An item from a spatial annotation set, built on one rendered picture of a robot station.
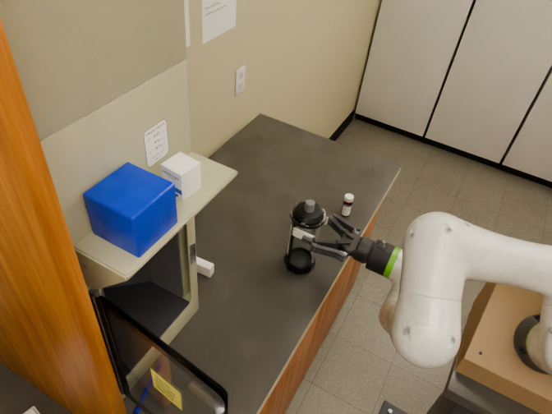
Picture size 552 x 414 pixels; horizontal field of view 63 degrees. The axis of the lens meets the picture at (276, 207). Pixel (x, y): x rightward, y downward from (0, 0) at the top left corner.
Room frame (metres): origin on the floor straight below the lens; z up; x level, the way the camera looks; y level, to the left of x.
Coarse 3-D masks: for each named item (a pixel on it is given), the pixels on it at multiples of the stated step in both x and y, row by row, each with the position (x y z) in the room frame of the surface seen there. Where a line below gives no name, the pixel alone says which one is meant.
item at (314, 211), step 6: (300, 204) 1.00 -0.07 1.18; (306, 204) 0.97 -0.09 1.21; (312, 204) 0.97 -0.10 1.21; (294, 210) 0.97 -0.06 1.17; (300, 210) 0.97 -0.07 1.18; (306, 210) 0.96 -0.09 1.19; (312, 210) 0.97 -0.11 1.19; (318, 210) 0.98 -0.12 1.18; (294, 216) 0.95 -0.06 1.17; (300, 216) 0.95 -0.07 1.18; (306, 216) 0.95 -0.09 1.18; (312, 216) 0.95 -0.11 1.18; (318, 216) 0.95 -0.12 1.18; (306, 222) 0.93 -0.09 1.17; (312, 222) 0.93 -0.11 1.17; (318, 222) 0.94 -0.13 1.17
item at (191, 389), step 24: (120, 312) 0.43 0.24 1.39; (120, 336) 0.43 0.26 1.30; (144, 336) 0.39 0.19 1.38; (120, 360) 0.45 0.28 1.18; (144, 360) 0.40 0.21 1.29; (168, 360) 0.36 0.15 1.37; (144, 384) 0.41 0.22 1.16; (192, 384) 0.34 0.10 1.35; (144, 408) 0.42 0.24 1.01; (168, 408) 0.38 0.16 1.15; (192, 408) 0.34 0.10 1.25; (216, 408) 0.31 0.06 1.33
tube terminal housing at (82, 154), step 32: (128, 96) 0.62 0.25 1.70; (160, 96) 0.68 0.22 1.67; (64, 128) 0.50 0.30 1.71; (96, 128) 0.55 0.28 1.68; (128, 128) 0.61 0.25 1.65; (64, 160) 0.49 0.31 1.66; (96, 160) 0.54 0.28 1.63; (128, 160) 0.60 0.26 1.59; (160, 160) 0.67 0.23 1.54; (64, 192) 0.48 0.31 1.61; (192, 224) 0.75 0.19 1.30; (192, 288) 0.73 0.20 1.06
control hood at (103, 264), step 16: (208, 160) 0.73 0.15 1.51; (208, 176) 0.68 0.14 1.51; (224, 176) 0.68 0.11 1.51; (208, 192) 0.63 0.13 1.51; (192, 208) 0.58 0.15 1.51; (176, 224) 0.54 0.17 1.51; (80, 240) 0.48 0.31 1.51; (96, 240) 0.48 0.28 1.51; (160, 240) 0.50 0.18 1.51; (80, 256) 0.45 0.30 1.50; (96, 256) 0.45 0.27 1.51; (112, 256) 0.45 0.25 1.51; (128, 256) 0.46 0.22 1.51; (144, 256) 0.46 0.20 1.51; (96, 272) 0.44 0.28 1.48; (112, 272) 0.43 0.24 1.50; (128, 272) 0.43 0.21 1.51; (96, 288) 0.45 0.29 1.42
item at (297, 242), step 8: (304, 224) 0.93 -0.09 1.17; (312, 224) 0.93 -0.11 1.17; (320, 224) 0.94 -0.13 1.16; (312, 232) 0.93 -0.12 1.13; (296, 240) 0.94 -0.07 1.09; (296, 248) 0.93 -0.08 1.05; (304, 248) 0.93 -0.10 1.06; (296, 256) 0.93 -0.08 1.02; (304, 256) 0.93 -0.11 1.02; (312, 256) 0.95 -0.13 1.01; (296, 264) 0.93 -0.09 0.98; (304, 264) 0.93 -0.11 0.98
